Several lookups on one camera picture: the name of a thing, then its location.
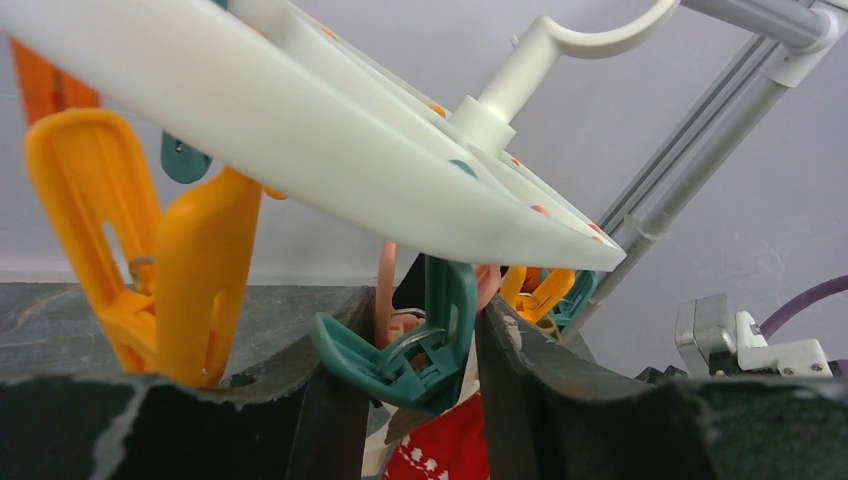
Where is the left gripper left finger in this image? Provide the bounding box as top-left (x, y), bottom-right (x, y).
top-left (1, 286), bottom-right (374, 479)

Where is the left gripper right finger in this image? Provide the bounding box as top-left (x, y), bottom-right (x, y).
top-left (475, 299), bottom-right (847, 479)

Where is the orange clothespin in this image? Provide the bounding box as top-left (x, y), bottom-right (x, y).
top-left (24, 108), bottom-right (263, 387)
top-left (9, 38), bottom-right (101, 125)
top-left (500, 266), bottom-right (576, 324)

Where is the teal clothespin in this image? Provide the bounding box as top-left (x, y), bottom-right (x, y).
top-left (310, 255), bottom-right (477, 406)
top-left (551, 270), bottom-right (599, 332)
top-left (160, 131), bottom-right (212, 185)

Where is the white clip hanger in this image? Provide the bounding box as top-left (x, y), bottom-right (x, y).
top-left (1, 1), bottom-right (677, 271)

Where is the pink clothespin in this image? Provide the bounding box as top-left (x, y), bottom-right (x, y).
top-left (374, 241), bottom-right (501, 349)

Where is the silver white drying rack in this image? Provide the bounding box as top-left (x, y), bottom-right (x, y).
top-left (562, 1), bottom-right (847, 343)

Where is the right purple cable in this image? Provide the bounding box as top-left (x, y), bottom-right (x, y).
top-left (758, 274), bottom-right (848, 340)

